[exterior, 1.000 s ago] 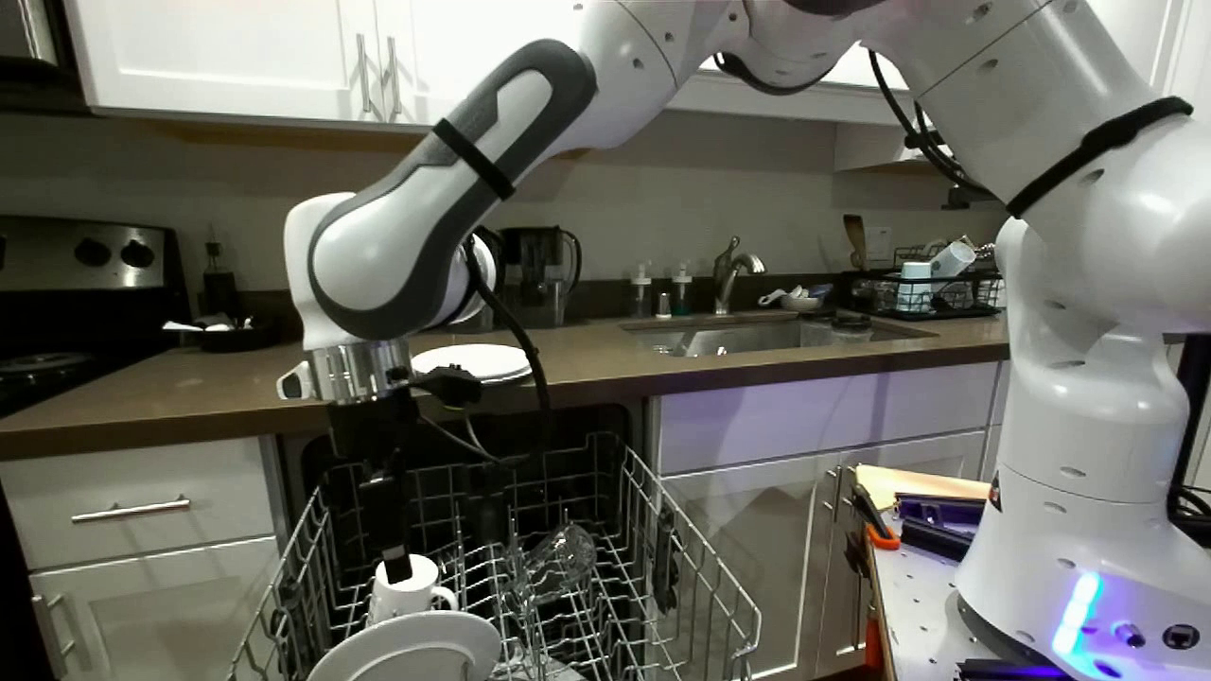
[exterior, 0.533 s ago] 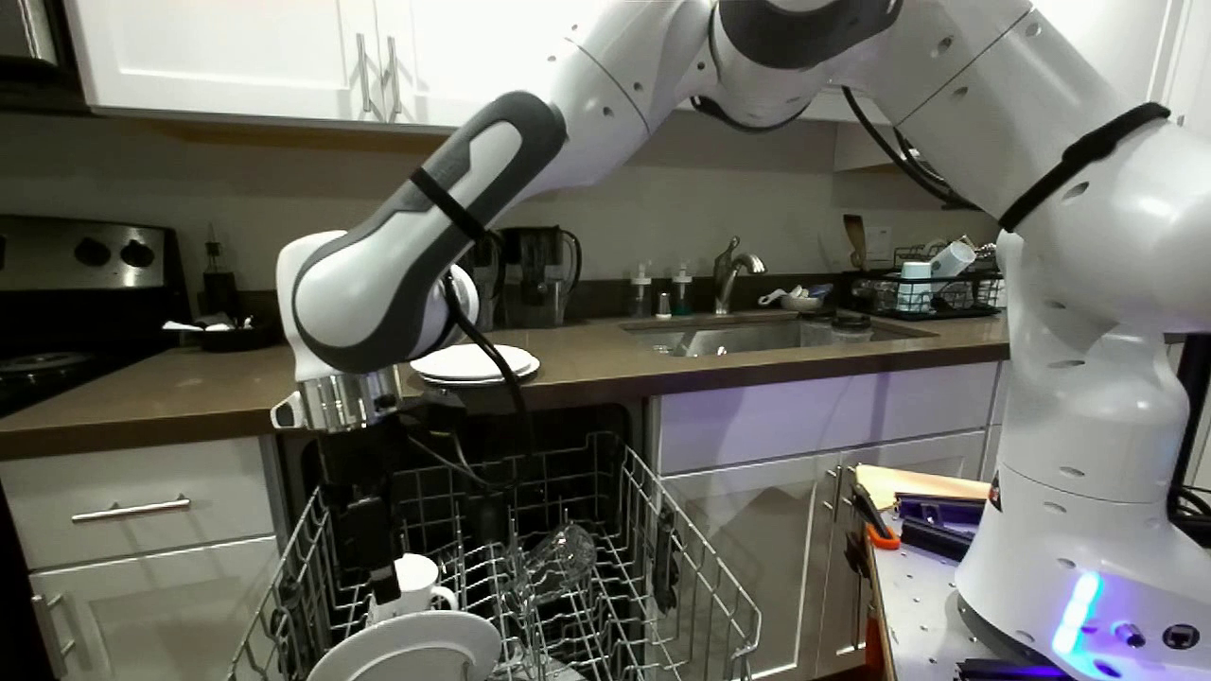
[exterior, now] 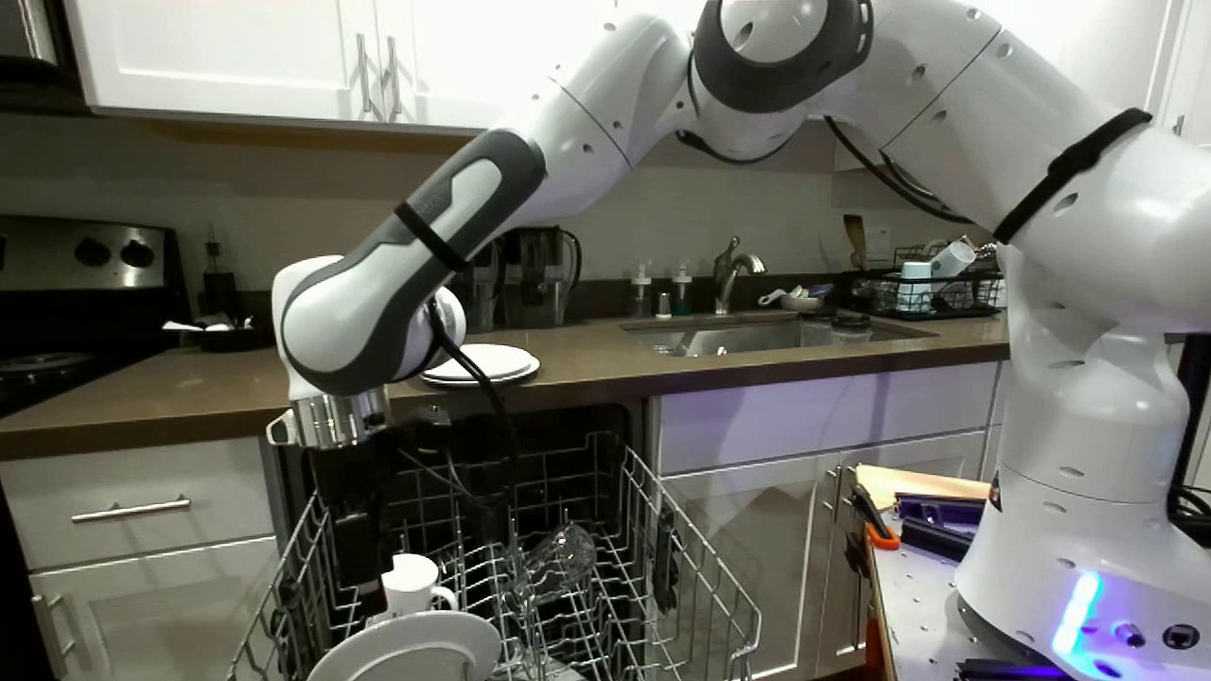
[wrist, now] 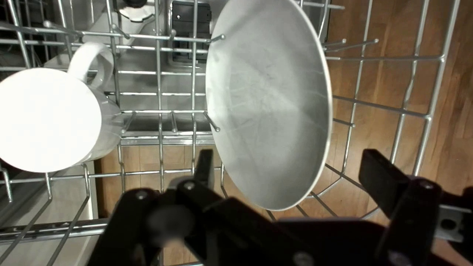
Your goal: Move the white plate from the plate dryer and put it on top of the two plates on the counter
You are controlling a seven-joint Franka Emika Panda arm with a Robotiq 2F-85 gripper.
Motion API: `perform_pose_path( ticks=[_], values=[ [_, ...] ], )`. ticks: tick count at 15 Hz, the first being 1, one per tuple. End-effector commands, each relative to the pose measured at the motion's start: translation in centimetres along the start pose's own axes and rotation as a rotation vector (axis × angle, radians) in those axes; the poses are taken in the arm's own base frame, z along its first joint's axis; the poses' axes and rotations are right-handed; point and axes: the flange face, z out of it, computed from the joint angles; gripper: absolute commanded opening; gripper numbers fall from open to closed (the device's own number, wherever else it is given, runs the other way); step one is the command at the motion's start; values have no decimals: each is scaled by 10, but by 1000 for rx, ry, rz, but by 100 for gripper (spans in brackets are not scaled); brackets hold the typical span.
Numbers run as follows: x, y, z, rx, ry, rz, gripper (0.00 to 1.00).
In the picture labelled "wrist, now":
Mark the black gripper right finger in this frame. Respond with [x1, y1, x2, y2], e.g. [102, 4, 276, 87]
[357, 147, 473, 266]

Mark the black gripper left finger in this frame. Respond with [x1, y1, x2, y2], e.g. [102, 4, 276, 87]
[87, 147, 297, 266]

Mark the large white dinner plate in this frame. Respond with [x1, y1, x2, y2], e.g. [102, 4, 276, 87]
[204, 0, 335, 212]

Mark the white mug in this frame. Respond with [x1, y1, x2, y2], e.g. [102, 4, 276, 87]
[0, 41, 124, 174]

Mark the wire dishwasher rack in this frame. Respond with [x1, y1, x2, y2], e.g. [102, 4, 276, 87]
[0, 0, 473, 266]

